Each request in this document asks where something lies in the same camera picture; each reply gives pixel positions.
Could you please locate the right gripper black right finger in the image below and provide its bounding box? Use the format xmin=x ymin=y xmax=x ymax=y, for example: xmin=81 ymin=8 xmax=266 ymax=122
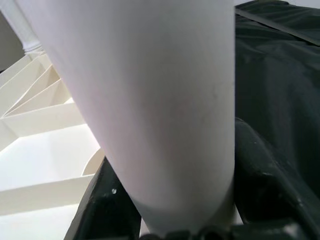
xmin=233 ymin=118 xmax=320 ymax=240

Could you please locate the white plastic table top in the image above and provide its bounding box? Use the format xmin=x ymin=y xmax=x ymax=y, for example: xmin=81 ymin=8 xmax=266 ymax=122
xmin=0 ymin=49 xmax=106 ymax=240

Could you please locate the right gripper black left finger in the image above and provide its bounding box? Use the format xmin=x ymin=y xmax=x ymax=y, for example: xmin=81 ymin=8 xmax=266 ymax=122
xmin=63 ymin=157 xmax=143 ymax=240

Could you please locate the white plastic table leg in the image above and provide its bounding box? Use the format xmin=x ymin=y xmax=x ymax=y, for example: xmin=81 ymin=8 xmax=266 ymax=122
xmin=18 ymin=0 xmax=237 ymax=236
xmin=0 ymin=0 xmax=45 ymax=55

